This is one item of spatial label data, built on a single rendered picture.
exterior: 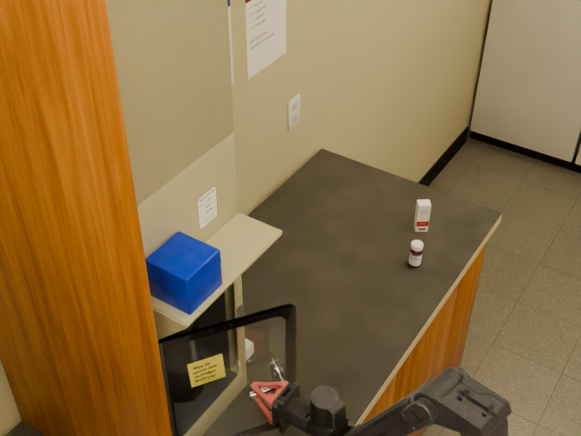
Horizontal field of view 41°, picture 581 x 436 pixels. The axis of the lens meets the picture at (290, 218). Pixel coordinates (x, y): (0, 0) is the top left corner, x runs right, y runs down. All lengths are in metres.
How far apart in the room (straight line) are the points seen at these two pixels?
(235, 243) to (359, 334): 0.70
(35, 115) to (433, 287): 1.44
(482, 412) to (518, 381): 2.18
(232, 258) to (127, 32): 0.53
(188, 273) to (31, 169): 0.32
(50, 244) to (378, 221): 1.38
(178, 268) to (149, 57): 0.38
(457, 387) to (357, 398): 0.80
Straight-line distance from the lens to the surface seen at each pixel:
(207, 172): 1.51
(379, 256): 2.42
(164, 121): 1.35
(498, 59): 4.44
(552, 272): 3.94
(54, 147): 1.23
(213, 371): 1.68
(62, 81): 1.14
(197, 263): 1.41
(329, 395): 1.58
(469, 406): 1.24
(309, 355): 2.12
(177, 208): 1.47
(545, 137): 4.55
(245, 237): 1.59
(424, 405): 1.25
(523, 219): 4.22
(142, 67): 1.27
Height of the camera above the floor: 2.54
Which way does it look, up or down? 39 degrees down
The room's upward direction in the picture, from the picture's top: straight up
